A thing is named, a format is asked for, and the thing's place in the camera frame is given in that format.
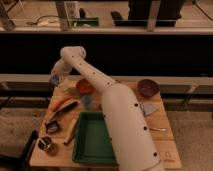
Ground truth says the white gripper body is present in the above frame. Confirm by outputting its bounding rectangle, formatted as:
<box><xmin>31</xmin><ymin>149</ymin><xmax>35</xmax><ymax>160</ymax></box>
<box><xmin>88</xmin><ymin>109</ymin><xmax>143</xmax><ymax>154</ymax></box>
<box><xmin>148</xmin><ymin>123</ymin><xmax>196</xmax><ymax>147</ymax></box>
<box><xmin>51</xmin><ymin>59</ymin><xmax>72</xmax><ymax>80</ymax></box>

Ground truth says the blue sponge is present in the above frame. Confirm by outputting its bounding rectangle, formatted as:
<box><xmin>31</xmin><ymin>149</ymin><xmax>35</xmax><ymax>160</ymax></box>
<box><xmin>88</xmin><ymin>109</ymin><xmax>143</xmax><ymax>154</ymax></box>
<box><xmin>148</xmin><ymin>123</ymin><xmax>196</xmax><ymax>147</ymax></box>
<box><xmin>49</xmin><ymin>75</ymin><xmax>60</xmax><ymax>86</ymax></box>

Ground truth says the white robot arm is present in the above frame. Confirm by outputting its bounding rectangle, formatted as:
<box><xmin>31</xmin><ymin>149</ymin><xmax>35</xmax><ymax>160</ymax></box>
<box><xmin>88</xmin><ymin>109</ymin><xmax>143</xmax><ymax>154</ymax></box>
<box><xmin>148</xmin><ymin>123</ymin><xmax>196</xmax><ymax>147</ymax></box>
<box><xmin>52</xmin><ymin>46</ymin><xmax>165</xmax><ymax>171</ymax></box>

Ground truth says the metal cup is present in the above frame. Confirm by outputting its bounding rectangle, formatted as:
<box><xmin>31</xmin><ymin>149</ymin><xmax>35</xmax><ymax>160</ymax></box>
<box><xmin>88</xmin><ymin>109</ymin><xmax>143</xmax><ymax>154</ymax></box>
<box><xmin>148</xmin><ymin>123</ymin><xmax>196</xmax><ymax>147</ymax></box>
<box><xmin>38</xmin><ymin>136</ymin><xmax>53</xmax><ymax>152</ymax></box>

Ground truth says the red bowl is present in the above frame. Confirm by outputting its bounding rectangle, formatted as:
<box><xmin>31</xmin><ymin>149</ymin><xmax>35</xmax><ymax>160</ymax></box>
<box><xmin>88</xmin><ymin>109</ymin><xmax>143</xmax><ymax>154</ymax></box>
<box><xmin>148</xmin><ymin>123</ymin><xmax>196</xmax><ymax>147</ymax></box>
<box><xmin>76</xmin><ymin>79</ymin><xmax>95</xmax><ymax>94</ymax></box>

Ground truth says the green plastic tray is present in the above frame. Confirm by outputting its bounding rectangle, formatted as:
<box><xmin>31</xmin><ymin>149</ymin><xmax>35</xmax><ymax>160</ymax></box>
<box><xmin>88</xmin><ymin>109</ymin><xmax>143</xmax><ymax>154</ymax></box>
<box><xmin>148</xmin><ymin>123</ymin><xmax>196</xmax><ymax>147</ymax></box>
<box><xmin>72</xmin><ymin>112</ymin><xmax>117</xmax><ymax>165</ymax></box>

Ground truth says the dark brown bowl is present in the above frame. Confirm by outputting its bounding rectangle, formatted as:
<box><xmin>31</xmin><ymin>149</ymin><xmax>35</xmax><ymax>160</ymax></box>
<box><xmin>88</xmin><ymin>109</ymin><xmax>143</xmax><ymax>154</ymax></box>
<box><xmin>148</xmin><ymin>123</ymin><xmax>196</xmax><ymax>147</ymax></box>
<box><xmin>137</xmin><ymin>79</ymin><xmax>159</xmax><ymax>98</ymax></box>

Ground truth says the grey cloth piece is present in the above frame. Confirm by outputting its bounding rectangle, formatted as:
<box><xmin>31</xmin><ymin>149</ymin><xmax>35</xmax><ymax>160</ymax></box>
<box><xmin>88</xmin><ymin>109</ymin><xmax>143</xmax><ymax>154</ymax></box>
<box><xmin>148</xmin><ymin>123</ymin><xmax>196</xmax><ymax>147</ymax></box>
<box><xmin>140</xmin><ymin>103</ymin><xmax>158</xmax><ymax>116</ymax></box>

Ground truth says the black stand left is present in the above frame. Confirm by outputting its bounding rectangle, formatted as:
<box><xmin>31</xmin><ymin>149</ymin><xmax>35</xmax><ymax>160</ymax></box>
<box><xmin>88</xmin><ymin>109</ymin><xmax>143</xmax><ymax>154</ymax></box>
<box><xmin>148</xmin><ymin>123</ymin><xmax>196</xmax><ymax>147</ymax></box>
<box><xmin>0</xmin><ymin>130</ymin><xmax>38</xmax><ymax>171</ymax></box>

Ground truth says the metal spoon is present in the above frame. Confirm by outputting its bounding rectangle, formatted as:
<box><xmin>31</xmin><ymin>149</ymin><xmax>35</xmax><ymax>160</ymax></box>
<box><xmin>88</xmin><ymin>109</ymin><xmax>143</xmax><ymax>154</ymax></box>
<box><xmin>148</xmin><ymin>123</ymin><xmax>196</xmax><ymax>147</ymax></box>
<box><xmin>149</xmin><ymin>127</ymin><xmax>167</xmax><ymax>132</ymax></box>

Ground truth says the black handled brush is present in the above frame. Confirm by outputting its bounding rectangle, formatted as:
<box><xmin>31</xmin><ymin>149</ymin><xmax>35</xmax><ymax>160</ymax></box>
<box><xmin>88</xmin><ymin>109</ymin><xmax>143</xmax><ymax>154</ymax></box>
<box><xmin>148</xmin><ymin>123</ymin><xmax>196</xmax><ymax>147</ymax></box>
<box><xmin>49</xmin><ymin>101</ymin><xmax>78</xmax><ymax>122</ymax></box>

